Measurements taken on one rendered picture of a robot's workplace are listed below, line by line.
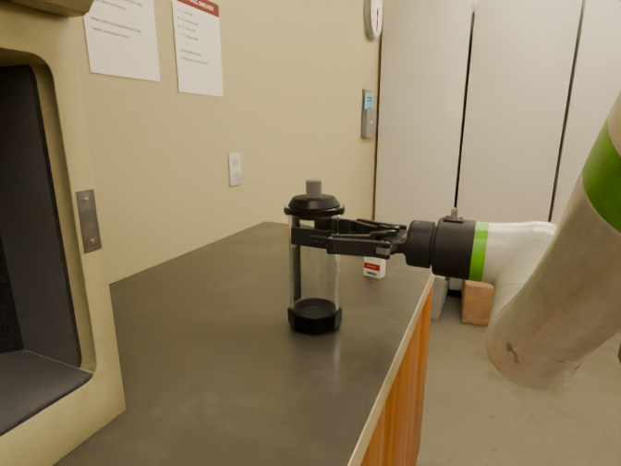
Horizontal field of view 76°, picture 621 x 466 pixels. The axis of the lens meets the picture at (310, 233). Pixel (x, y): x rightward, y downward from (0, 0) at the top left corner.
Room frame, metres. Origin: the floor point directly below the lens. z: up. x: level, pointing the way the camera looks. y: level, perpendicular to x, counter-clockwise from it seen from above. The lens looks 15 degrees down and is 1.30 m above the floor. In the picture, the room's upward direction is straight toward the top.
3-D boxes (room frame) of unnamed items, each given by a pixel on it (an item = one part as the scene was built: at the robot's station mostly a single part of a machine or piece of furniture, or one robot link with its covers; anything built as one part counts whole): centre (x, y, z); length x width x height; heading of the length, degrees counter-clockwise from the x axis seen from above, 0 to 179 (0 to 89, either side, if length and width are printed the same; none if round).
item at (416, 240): (0.63, -0.15, 1.12); 0.09 x 0.08 x 0.07; 66
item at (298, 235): (0.64, 0.00, 1.12); 0.07 x 0.01 x 0.03; 66
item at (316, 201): (0.69, -0.01, 1.18); 0.09 x 0.09 x 0.07
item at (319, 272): (0.69, -0.01, 1.06); 0.11 x 0.11 x 0.21
